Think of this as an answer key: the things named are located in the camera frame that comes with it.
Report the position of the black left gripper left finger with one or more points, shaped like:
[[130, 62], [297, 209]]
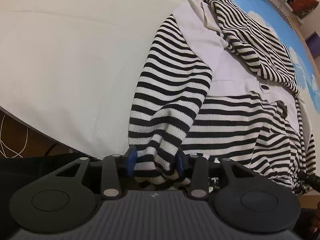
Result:
[[116, 173]]

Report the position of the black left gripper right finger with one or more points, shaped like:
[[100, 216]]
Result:
[[199, 169]]

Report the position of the black white striped garment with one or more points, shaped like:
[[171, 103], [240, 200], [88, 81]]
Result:
[[219, 84]]

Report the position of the blue white patterned bedsheet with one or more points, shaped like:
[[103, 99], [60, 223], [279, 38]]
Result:
[[69, 68]]

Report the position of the red storage box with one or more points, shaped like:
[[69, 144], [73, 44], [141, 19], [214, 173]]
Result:
[[302, 8]]

